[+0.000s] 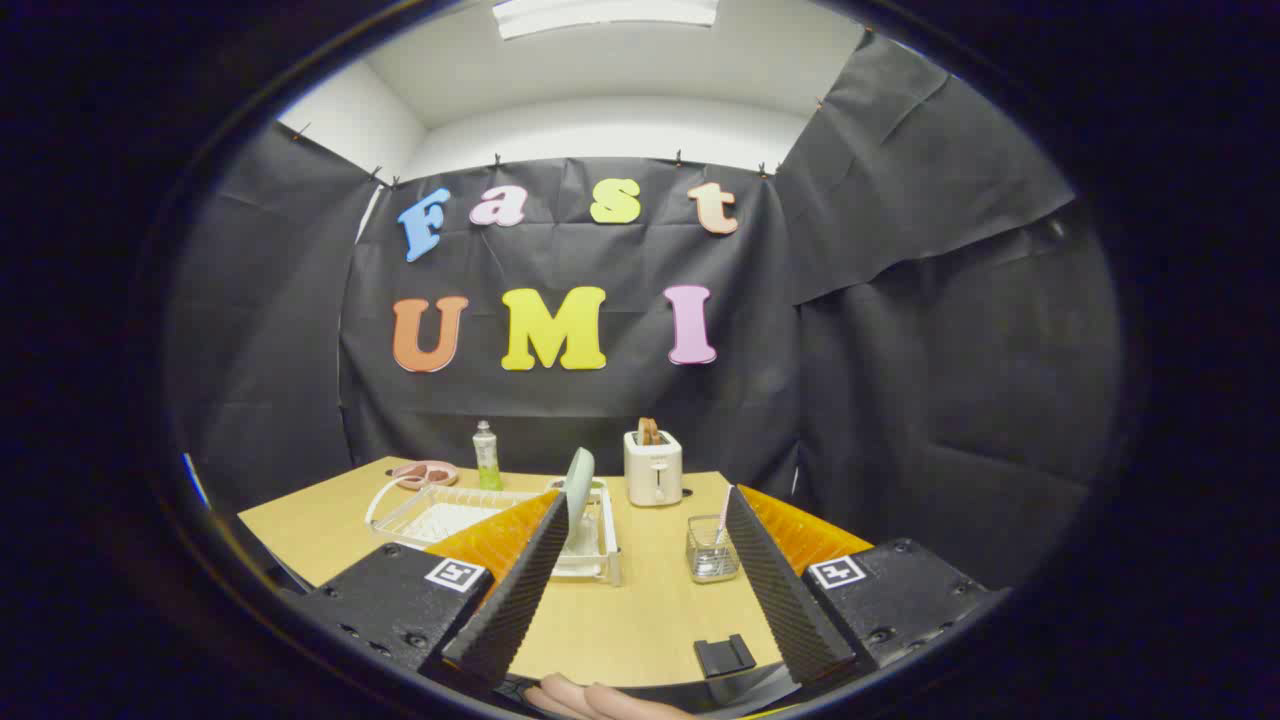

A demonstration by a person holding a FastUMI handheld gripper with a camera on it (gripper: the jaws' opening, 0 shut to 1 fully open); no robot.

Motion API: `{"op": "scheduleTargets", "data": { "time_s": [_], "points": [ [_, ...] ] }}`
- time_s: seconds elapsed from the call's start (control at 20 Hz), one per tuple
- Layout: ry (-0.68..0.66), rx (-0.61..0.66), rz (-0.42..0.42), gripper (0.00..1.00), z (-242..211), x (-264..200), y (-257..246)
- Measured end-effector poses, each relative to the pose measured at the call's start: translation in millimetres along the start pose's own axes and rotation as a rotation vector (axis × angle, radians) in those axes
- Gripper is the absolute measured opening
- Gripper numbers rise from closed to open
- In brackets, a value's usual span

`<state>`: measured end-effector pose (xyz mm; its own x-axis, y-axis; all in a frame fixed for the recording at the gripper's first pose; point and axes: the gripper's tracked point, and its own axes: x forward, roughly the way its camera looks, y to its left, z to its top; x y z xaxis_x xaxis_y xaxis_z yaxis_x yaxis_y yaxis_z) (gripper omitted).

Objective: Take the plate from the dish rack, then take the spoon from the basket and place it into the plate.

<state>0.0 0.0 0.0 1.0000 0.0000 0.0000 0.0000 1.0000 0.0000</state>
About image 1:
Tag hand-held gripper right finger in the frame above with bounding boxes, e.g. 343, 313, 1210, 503
722, 485, 1009, 687

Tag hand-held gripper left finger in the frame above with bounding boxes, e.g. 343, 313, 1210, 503
285, 490, 571, 691

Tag metal wire basket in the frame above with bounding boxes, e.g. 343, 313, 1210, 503
686, 514, 741, 584

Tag spoon with pink checked handle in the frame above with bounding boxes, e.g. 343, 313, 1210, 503
700, 485, 735, 576

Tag white wire dish rack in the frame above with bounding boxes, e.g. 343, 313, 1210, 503
365, 475, 623, 588

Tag light green plate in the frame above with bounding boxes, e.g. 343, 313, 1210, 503
565, 448, 597, 551

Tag green dish soap bottle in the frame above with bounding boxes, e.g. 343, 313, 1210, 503
473, 420, 503, 491

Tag pink plate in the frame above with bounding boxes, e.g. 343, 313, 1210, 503
391, 460, 460, 490

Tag small black block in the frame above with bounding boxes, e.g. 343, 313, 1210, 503
694, 634, 758, 678

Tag white drip tray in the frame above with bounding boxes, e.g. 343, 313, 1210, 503
400, 500, 616, 581

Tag white toaster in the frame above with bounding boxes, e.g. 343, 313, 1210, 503
623, 430, 684, 508

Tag black backdrop cloth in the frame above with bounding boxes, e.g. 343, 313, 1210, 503
165, 30, 1121, 601

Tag ceiling light panel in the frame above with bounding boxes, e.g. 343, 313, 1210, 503
492, 0, 721, 41

